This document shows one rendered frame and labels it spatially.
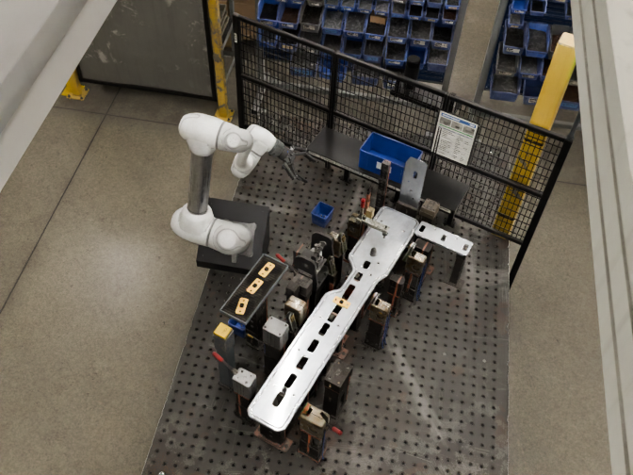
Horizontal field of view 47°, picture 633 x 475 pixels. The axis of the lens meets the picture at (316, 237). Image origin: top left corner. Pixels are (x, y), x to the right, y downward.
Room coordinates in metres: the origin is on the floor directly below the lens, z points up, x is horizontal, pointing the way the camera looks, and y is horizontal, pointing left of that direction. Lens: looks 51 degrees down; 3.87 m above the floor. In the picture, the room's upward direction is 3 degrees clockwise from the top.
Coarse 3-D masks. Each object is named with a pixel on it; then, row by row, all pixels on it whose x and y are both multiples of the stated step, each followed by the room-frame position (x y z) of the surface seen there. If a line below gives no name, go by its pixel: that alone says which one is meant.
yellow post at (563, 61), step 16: (560, 48) 2.68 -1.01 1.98; (560, 64) 2.67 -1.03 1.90; (544, 80) 2.69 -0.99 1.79; (560, 80) 2.65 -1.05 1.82; (544, 96) 2.67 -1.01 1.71; (560, 96) 2.65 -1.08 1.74; (544, 112) 2.66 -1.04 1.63; (528, 160) 2.66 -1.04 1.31; (512, 208) 2.65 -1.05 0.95; (496, 224) 2.68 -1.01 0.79; (512, 224) 2.67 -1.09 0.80
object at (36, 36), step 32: (0, 0) 0.80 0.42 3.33; (32, 0) 0.80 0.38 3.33; (64, 0) 0.82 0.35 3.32; (0, 32) 0.73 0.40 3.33; (32, 32) 0.73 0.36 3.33; (64, 32) 0.80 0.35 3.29; (0, 64) 0.67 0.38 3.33; (32, 64) 0.71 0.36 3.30; (0, 96) 0.63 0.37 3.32; (0, 128) 0.61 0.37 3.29
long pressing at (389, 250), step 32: (384, 224) 2.44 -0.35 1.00; (416, 224) 2.46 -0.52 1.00; (352, 256) 2.22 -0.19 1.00; (384, 256) 2.23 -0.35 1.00; (320, 320) 1.83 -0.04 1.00; (352, 320) 1.85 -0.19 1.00; (288, 352) 1.65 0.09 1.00; (320, 352) 1.66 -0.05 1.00; (256, 416) 1.34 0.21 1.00; (288, 416) 1.35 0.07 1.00
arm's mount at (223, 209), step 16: (224, 208) 2.53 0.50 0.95; (240, 208) 2.53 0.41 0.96; (256, 208) 2.53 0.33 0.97; (256, 224) 2.46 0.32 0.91; (256, 240) 2.40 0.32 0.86; (208, 256) 2.34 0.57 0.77; (224, 256) 2.34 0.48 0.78; (240, 256) 2.34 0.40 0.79; (256, 256) 2.34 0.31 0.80; (240, 272) 2.29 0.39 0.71
